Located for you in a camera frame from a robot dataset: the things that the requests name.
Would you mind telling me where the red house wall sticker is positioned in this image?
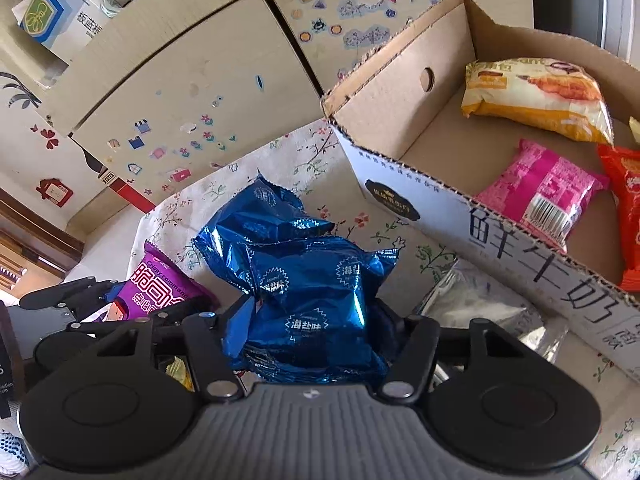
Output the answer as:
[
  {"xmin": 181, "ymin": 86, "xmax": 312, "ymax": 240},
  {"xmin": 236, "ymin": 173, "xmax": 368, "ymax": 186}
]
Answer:
[{"xmin": 35, "ymin": 177, "xmax": 75, "ymax": 208}]

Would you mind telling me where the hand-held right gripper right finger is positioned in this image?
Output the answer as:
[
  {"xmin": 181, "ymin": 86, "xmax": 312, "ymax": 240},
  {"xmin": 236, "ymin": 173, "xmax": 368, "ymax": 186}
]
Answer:
[{"xmin": 377, "ymin": 314, "xmax": 540, "ymax": 404}]

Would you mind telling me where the small yellow snack packet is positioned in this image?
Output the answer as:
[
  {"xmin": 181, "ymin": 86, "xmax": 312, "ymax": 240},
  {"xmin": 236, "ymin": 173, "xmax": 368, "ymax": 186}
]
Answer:
[{"xmin": 162, "ymin": 355, "xmax": 197, "ymax": 392}]

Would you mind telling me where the floral tablecloth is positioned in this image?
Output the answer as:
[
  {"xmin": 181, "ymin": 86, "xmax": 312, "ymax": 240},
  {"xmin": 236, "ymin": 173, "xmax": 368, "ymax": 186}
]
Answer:
[{"xmin": 65, "ymin": 117, "xmax": 640, "ymax": 480}]

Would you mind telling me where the cardboard box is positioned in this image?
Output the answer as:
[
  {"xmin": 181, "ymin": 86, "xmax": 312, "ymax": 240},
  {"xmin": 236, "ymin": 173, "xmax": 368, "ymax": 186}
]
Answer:
[{"xmin": 320, "ymin": 0, "xmax": 640, "ymax": 386}]

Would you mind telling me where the brown wooden frame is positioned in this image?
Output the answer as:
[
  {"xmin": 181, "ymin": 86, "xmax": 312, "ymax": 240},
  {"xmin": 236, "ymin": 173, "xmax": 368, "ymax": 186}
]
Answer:
[{"xmin": 0, "ymin": 187, "xmax": 86, "ymax": 303}]

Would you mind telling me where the red box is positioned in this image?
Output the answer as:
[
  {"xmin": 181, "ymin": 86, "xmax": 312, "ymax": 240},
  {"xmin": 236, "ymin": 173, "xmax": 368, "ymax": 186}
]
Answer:
[{"xmin": 82, "ymin": 152, "xmax": 156, "ymax": 213}]

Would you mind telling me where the black plant wall sticker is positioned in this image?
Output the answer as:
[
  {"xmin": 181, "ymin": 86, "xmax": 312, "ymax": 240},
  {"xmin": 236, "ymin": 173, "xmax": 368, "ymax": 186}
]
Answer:
[{"xmin": 0, "ymin": 71, "xmax": 61, "ymax": 151}]

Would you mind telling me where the beige cabinet with stickers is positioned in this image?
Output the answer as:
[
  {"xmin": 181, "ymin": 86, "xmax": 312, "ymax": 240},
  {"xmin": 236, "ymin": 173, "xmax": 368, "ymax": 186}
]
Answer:
[{"xmin": 40, "ymin": 0, "xmax": 533, "ymax": 211}]

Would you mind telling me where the cream bread packet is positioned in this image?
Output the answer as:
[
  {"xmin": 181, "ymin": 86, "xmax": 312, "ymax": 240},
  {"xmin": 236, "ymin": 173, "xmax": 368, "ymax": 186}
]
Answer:
[{"xmin": 460, "ymin": 57, "xmax": 616, "ymax": 146}]

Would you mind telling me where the red snack packet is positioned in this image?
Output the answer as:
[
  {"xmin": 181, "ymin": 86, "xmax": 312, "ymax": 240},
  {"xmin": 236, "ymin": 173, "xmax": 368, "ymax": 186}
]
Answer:
[{"xmin": 597, "ymin": 144, "xmax": 640, "ymax": 293}]

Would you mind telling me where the purple snack packet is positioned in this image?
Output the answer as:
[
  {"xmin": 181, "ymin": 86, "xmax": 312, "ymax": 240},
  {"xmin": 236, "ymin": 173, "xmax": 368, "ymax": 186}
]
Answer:
[{"xmin": 80, "ymin": 240, "xmax": 221, "ymax": 323}]

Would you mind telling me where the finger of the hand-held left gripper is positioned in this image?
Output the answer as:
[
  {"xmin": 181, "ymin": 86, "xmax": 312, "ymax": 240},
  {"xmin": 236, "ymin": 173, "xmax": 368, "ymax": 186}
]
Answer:
[
  {"xmin": 19, "ymin": 276, "xmax": 120, "ymax": 312},
  {"xmin": 66, "ymin": 296, "xmax": 212, "ymax": 337}
]

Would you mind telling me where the white and blue medicine box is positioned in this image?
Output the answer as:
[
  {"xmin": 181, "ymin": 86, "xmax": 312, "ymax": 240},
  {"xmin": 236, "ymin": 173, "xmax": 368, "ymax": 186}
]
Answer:
[{"xmin": 12, "ymin": 0, "xmax": 121, "ymax": 51}]

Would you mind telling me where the silver foil packet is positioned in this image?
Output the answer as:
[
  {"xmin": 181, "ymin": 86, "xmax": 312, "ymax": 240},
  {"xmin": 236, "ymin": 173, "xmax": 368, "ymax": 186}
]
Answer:
[{"xmin": 415, "ymin": 260, "xmax": 571, "ymax": 366}]

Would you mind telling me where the white coiled cable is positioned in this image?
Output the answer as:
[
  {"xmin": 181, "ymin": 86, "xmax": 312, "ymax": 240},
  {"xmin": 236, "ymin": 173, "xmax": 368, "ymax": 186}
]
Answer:
[{"xmin": 100, "ymin": 0, "xmax": 142, "ymax": 19}]

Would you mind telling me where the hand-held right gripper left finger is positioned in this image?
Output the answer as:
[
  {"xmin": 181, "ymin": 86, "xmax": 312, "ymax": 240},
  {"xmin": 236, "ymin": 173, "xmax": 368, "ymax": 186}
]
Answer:
[{"xmin": 95, "ymin": 297, "xmax": 257, "ymax": 404}]

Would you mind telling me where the pink snack packet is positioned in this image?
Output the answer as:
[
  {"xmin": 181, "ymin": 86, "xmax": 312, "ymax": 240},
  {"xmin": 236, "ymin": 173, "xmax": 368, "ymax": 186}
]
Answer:
[{"xmin": 472, "ymin": 139, "xmax": 611, "ymax": 253}]

